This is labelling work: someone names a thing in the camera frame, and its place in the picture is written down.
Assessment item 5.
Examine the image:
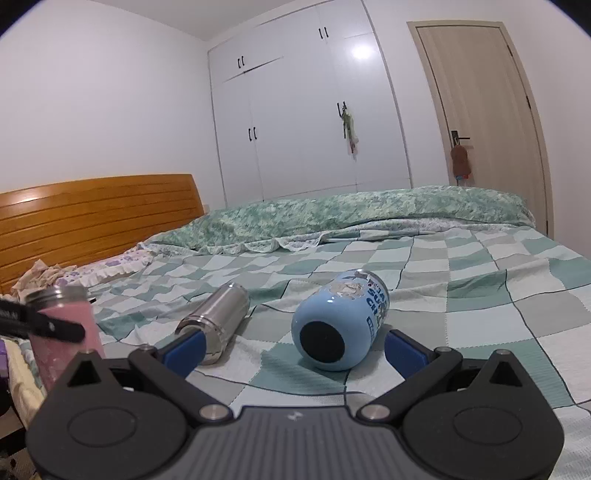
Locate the stainless steel tumbler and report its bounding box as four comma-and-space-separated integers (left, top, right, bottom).
175, 281, 250, 365

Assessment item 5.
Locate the wooden headboard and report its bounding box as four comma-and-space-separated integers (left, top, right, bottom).
1, 174, 204, 294

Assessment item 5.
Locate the purple floral pillow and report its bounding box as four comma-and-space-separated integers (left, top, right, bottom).
54, 247, 154, 288

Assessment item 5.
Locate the brown plush toy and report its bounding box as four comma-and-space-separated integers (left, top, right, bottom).
451, 145, 472, 184

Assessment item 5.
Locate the green floral quilt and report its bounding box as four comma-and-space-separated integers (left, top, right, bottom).
141, 186, 536, 255

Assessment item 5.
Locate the checkered green bed sheet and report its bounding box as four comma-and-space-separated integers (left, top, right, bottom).
87, 223, 591, 416

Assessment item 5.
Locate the beige crumpled cloth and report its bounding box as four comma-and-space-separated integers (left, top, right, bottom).
10, 260, 77, 303

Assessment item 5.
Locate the pink cup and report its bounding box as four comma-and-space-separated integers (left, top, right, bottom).
25, 285, 104, 391

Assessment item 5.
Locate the black door handle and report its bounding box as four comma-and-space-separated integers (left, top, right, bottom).
451, 130, 471, 147

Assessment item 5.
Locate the white wardrobe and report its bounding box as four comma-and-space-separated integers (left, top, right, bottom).
208, 1, 412, 206

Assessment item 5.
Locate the blue cartoon cup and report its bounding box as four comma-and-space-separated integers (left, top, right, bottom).
291, 269, 390, 371

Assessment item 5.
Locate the beige wooden door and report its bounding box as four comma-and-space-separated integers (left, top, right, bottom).
409, 20, 554, 236

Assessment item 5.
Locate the green hanging ornament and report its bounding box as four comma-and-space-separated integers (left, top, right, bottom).
337, 102, 359, 157

